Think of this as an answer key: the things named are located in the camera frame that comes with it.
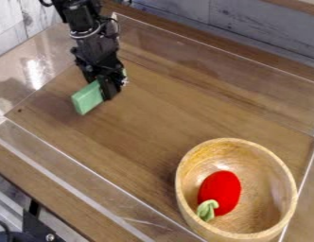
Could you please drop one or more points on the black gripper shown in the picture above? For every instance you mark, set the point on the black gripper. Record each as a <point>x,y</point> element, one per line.
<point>97,56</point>

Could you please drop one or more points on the green rectangular block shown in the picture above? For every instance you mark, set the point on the green rectangular block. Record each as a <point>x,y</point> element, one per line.
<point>88,98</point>

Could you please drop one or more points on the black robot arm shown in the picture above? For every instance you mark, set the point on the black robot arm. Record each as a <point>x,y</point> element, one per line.
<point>80,12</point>

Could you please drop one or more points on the brown wooden bowl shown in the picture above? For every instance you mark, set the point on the brown wooden bowl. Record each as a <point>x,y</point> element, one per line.
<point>269,196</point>

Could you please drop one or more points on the red plush strawberry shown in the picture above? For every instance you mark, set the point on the red plush strawberry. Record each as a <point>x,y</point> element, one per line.
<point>219,194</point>

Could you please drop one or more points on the clear acrylic barrier wall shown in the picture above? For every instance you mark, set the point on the clear acrylic barrier wall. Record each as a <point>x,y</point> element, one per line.
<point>101,168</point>

